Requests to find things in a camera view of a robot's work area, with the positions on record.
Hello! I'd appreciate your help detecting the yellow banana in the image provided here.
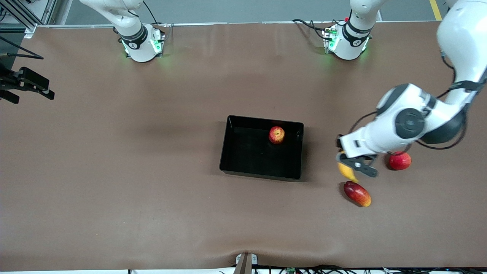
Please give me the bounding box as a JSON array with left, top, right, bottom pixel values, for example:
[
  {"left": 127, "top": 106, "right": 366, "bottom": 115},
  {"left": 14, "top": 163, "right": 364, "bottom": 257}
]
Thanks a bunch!
[{"left": 337, "top": 151, "right": 359, "bottom": 183}]

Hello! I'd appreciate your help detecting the red yellow striped apple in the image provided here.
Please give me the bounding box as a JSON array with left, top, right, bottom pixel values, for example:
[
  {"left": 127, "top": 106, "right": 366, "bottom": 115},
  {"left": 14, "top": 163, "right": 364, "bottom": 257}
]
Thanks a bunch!
[{"left": 268, "top": 126, "right": 286, "bottom": 145}]

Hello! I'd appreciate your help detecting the black plastic box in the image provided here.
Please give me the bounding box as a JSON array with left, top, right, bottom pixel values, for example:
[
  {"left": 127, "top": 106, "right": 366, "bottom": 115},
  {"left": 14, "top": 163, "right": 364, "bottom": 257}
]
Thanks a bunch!
[{"left": 219, "top": 115, "right": 304, "bottom": 182}]

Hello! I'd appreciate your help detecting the plain pink red apple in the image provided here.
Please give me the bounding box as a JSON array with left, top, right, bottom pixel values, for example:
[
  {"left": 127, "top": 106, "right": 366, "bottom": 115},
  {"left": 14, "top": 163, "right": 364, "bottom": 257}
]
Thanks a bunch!
[{"left": 388, "top": 151, "right": 412, "bottom": 171}]

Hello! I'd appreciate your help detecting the red yellow mango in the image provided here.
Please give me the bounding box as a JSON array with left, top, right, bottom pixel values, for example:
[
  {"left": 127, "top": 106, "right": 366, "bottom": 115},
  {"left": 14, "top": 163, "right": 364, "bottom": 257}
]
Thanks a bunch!
[{"left": 343, "top": 181, "right": 372, "bottom": 207}]

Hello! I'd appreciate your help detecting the brown table mat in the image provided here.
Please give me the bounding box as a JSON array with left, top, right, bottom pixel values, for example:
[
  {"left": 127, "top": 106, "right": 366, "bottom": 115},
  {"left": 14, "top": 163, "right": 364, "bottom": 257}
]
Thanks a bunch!
[{"left": 0, "top": 21, "right": 487, "bottom": 271}]

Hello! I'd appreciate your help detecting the metal table clamp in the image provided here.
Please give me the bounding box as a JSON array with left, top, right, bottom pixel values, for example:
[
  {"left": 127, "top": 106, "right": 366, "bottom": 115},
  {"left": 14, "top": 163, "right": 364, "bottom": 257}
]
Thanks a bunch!
[{"left": 235, "top": 253, "right": 258, "bottom": 274}]

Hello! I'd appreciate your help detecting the yellow floor tape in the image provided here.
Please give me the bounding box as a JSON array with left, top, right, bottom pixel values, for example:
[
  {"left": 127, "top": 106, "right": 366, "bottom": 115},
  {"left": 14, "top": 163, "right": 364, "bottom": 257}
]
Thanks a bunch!
[{"left": 429, "top": 0, "right": 444, "bottom": 21}]

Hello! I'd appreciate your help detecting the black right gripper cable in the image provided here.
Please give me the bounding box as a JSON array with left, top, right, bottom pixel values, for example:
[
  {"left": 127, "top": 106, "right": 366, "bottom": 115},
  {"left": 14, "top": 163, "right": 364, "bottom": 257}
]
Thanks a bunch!
[{"left": 0, "top": 36, "right": 44, "bottom": 60}]

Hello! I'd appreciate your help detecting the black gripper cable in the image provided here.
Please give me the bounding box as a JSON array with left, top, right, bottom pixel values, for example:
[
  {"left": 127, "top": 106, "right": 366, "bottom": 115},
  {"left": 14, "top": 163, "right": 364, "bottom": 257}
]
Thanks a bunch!
[
  {"left": 347, "top": 49, "right": 487, "bottom": 151},
  {"left": 0, "top": 36, "right": 44, "bottom": 60}
]

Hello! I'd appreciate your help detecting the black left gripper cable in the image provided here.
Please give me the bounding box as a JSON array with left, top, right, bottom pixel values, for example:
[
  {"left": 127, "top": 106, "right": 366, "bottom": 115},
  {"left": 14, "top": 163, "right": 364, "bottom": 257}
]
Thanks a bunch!
[{"left": 347, "top": 49, "right": 487, "bottom": 151}]

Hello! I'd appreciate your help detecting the aluminium frame with black struts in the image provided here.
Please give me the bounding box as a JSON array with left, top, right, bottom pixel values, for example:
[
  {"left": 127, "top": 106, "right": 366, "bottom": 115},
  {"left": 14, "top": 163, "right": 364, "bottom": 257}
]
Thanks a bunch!
[{"left": 0, "top": 0, "right": 57, "bottom": 38}]

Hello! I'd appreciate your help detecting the black left base cable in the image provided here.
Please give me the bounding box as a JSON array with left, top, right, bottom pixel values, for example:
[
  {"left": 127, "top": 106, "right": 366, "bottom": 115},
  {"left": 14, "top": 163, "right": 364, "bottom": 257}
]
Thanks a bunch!
[{"left": 292, "top": 18, "right": 331, "bottom": 40}]

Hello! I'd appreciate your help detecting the black base cable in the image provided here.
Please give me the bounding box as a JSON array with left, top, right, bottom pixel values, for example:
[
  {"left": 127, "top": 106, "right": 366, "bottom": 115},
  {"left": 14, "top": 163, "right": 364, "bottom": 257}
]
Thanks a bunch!
[
  {"left": 143, "top": 0, "right": 173, "bottom": 29},
  {"left": 292, "top": 18, "right": 331, "bottom": 40}
]

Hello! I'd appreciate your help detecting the black right base cable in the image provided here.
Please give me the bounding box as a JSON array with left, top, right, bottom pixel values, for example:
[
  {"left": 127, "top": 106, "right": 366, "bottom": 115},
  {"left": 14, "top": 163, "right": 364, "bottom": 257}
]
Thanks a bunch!
[{"left": 143, "top": 0, "right": 173, "bottom": 29}]

